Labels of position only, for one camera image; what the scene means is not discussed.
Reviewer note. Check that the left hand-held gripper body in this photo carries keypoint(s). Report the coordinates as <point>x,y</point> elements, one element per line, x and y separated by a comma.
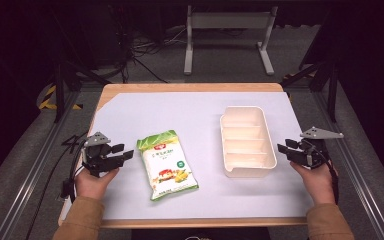
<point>97,159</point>

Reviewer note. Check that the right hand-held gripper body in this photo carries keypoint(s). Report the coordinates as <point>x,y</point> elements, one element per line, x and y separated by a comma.
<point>313,151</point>

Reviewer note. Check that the person's left hand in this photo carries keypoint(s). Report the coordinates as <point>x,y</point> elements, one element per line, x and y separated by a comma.
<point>93,185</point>

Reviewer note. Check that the person's right hand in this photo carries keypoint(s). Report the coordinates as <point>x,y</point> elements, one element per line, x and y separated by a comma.
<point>318,183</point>

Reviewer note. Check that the white divided plastic container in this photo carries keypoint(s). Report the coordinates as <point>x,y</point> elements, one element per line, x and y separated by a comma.
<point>246,143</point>

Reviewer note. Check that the green and white snack packet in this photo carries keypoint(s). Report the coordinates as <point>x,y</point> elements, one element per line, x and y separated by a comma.
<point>166,166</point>

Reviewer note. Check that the black metal stand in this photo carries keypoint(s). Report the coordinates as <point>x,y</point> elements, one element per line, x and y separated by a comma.
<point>331,93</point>
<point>59,93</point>

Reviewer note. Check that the white table mat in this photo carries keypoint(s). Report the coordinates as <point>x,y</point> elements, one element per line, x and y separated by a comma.
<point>180,110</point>

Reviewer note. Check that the white metal stand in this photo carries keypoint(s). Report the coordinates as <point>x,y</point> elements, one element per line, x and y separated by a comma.
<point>230,20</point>

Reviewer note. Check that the aluminium floor rail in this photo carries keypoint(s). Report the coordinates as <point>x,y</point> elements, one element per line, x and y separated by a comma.
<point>33,173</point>
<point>356,173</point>

